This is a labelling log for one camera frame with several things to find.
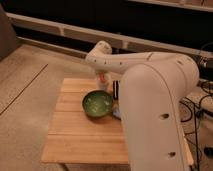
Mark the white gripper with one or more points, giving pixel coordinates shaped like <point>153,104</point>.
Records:
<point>106,76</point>

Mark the orange pepper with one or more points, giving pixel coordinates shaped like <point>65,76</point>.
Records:
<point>101,76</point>

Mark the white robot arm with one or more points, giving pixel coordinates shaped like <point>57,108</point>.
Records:
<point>152,85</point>

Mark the black striped block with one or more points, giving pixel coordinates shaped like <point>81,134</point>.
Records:
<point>116,90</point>

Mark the green bowl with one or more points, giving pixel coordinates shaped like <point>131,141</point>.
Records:
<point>97,103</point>

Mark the blue sponge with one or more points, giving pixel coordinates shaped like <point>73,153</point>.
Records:
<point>116,112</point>

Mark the wooden table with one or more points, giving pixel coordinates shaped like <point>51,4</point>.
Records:
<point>75,138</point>

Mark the white window frame rail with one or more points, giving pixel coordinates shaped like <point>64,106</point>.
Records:
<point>93,36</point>

